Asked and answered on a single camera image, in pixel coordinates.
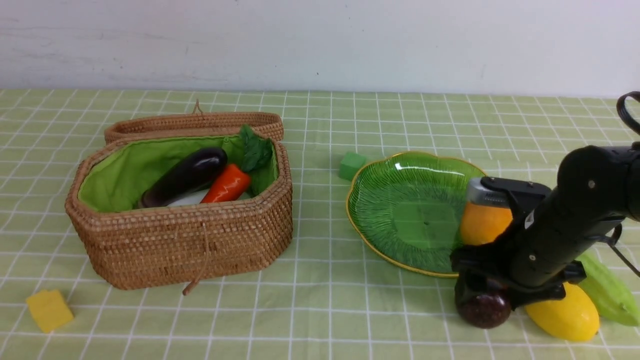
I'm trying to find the purple toy eggplant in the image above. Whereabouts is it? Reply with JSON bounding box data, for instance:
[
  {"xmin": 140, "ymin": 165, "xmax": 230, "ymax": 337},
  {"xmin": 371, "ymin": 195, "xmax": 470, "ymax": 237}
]
[{"xmin": 136, "ymin": 146, "xmax": 228, "ymax": 209}]

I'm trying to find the wicker basket lid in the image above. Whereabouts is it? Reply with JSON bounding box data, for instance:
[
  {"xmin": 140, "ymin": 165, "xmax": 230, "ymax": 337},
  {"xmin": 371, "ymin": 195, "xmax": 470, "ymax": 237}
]
[{"xmin": 103, "ymin": 100, "xmax": 285, "ymax": 144}]

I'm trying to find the light green toy gourd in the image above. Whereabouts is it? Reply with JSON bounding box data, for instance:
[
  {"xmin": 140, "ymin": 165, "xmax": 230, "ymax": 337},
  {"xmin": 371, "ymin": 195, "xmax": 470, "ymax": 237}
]
[{"xmin": 577, "ymin": 252, "xmax": 640, "ymax": 327}]

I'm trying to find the yellow foam block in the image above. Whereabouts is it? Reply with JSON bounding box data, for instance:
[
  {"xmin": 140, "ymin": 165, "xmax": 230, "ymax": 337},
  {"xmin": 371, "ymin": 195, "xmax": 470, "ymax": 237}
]
[{"xmin": 26, "ymin": 289, "xmax": 74, "ymax": 334}]

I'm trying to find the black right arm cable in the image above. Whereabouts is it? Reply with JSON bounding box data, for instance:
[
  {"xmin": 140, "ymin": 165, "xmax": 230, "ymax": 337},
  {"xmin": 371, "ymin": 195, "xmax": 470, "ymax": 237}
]
[{"xmin": 597, "ymin": 91, "xmax": 640, "ymax": 278}]

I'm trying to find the green checkered tablecloth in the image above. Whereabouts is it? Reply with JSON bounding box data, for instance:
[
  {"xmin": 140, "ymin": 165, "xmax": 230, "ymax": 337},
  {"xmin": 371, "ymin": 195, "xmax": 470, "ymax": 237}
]
[{"xmin": 0, "ymin": 89, "xmax": 639, "ymax": 360}]

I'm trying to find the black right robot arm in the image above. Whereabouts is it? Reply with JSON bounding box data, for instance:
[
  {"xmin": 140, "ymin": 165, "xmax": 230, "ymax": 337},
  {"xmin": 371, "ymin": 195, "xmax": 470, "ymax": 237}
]
[{"xmin": 450, "ymin": 143, "xmax": 639, "ymax": 310}]

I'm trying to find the white toy radish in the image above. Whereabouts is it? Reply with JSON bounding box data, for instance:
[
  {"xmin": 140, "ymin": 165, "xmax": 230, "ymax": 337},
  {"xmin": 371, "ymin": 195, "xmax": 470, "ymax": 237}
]
[{"xmin": 167, "ymin": 189, "xmax": 208, "ymax": 207}]

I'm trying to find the yellow toy lemon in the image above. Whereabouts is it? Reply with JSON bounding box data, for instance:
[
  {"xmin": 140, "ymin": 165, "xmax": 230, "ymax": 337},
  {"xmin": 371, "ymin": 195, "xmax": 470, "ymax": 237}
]
[{"xmin": 525, "ymin": 283, "xmax": 601, "ymax": 342}]

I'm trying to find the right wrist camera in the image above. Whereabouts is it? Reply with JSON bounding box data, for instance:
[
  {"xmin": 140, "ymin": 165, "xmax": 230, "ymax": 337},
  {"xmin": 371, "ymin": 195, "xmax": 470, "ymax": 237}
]
[{"xmin": 466, "ymin": 176, "xmax": 552, "ymax": 214}]

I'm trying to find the orange toy carrot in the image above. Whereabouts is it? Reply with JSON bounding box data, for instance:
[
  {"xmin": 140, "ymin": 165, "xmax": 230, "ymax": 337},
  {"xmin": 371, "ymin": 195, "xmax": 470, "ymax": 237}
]
[{"xmin": 200, "ymin": 124, "xmax": 275, "ymax": 204}]

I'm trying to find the dark red passion fruit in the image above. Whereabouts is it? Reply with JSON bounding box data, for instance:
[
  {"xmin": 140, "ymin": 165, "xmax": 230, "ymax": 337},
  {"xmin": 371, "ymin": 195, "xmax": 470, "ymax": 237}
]
[{"xmin": 454, "ymin": 289, "xmax": 512, "ymax": 330}]

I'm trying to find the orange toy mango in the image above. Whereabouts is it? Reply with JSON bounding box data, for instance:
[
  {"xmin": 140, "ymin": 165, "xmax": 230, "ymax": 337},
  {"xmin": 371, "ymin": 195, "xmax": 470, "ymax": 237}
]
[{"xmin": 458, "ymin": 202, "xmax": 513, "ymax": 246}]

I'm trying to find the green glass leaf plate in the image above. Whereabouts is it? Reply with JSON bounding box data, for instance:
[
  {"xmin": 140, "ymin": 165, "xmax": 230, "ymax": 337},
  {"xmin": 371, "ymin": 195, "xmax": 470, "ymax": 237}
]
[{"xmin": 345, "ymin": 151, "xmax": 486, "ymax": 279}]

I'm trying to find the woven wicker basket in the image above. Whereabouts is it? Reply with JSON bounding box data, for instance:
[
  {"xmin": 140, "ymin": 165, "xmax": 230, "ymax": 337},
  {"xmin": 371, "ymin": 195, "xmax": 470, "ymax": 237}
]
[{"xmin": 65, "ymin": 134, "xmax": 293, "ymax": 294}]

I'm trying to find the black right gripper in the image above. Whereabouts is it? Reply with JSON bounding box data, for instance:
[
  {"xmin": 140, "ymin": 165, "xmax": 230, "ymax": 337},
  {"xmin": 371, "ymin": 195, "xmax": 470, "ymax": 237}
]
[{"xmin": 450, "ymin": 198, "xmax": 624, "ymax": 310}]

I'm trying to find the green foam cube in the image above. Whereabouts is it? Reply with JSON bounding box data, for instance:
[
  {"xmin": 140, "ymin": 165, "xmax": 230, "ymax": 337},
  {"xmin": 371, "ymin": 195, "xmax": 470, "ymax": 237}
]
[{"xmin": 338, "ymin": 152, "xmax": 367, "ymax": 182}]

